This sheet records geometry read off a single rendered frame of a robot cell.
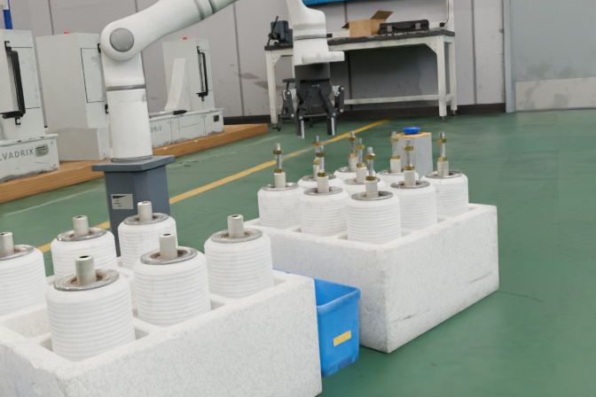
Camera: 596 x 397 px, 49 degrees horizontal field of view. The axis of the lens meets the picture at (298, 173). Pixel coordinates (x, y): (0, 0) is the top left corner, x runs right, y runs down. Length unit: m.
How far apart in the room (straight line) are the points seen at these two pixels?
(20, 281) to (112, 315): 0.24
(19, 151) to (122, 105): 1.87
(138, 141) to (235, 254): 0.74
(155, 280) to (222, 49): 6.28
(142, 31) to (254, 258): 0.80
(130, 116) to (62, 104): 2.42
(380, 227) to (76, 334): 0.56
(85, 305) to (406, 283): 0.58
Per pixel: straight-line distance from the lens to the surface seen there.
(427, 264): 1.20
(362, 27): 5.98
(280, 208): 1.29
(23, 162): 3.43
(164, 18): 1.59
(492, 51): 6.27
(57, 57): 4.00
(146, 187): 1.58
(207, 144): 4.71
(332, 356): 1.08
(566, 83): 6.24
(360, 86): 6.50
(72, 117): 3.96
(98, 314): 0.79
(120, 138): 1.60
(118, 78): 1.59
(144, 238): 1.10
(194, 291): 0.86
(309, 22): 1.37
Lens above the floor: 0.48
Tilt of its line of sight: 9 degrees down
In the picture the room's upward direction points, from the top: 4 degrees counter-clockwise
